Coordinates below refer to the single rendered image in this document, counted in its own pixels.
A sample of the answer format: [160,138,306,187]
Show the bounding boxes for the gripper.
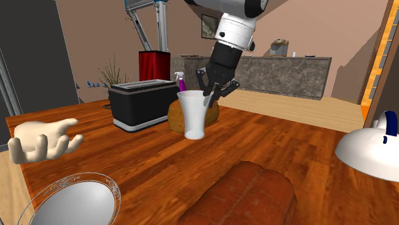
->
[195,42,244,109]

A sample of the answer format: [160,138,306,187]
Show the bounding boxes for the purple spray bottle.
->
[174,71,188,93]

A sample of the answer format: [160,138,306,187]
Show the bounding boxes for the white cup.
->
[176,89,210,141]

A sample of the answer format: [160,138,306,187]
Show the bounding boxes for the round yellow bread loaf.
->
[167,100,220,135]

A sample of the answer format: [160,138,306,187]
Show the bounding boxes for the red box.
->
[138,50,171,82]

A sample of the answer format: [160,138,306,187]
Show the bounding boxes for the stone kitchen counter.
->
[169,38,333,101]

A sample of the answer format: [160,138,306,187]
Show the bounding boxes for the black toaster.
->
[107,79,181,134]

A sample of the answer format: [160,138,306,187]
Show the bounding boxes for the bare twig plant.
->
[97,54,129,91]

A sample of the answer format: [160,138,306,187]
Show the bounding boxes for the long brown bread loaf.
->
[176,160,298,225]

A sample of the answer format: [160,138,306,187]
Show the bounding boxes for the orange wooden shelf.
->
[356,0,399,129]

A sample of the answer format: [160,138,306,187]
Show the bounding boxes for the dark grey refrigerator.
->
[0,0,81,153]

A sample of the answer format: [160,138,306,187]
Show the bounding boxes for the cream hand figure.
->
[7,118,84,165]

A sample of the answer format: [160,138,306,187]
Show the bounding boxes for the framed wall picture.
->
[200,13,219,40]

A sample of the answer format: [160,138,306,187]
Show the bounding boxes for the grey blue metal frame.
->
[124,0,170,53]

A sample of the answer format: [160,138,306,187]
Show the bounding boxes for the white kettle with blue handle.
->
[334,110,399,183]

